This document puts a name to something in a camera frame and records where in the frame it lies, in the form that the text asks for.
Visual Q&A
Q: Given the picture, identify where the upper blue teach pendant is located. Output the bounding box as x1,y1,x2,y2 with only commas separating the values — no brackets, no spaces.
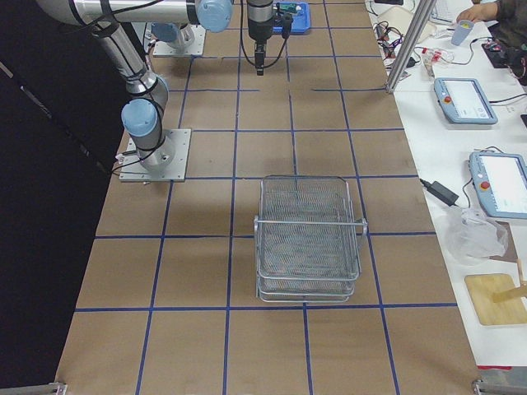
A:
433,77,498,125

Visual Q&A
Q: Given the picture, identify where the wooden board stand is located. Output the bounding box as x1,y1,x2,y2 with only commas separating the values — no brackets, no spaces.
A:
464,259,526,327

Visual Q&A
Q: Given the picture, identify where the lower blue teach pendant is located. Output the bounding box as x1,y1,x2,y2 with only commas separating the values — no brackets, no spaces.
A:
469,151,526,220

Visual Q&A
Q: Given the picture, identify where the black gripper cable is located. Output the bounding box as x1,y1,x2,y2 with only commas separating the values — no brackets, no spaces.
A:
240,0,289,70

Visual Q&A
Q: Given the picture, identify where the person's hand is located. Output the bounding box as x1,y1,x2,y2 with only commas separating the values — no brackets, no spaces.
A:
456,2,498,23

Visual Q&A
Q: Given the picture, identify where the beige box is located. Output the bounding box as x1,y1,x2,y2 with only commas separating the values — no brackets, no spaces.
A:
378,6,437,43

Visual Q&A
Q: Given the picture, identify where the aluminium frame post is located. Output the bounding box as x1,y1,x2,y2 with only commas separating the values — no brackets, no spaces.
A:
385,0,436,93

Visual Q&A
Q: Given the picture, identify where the silver wire mesh shelf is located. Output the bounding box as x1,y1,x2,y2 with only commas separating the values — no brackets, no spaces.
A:
254,175,367,303

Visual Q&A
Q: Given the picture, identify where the blue plastic tray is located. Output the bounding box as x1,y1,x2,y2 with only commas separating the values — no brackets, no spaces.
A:
273,2,311,35

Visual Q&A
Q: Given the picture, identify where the black power adapter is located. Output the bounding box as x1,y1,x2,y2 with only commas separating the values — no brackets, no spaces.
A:
426,181,459,207

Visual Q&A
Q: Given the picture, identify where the green circuit board module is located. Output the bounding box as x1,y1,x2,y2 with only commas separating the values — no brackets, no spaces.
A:
275,2,302,15

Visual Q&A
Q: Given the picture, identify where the blue teach pendant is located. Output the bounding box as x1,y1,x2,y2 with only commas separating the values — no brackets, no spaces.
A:
469,151,526,220
433,77,498,125

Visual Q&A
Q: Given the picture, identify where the light blue cup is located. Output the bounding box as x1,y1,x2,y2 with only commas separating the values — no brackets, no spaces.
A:
450,20,474,46

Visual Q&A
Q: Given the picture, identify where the clear plastic bag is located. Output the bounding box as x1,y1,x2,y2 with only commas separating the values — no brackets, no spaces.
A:
445,207,509,258

